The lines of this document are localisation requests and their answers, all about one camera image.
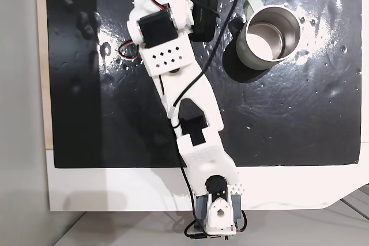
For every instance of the pale green steel mug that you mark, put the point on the pale green steel mug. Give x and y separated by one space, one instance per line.
245 53

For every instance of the pale wooden board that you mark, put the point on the pale wooden board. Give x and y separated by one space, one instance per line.
43 56

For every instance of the black bumpy table mat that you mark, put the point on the black bumpy table mat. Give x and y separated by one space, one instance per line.
288 119

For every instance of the grey table clamp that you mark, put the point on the grey table clamp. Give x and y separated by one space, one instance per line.
199 207

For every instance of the black oval camera box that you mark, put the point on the black oval camera box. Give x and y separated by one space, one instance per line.
204 12

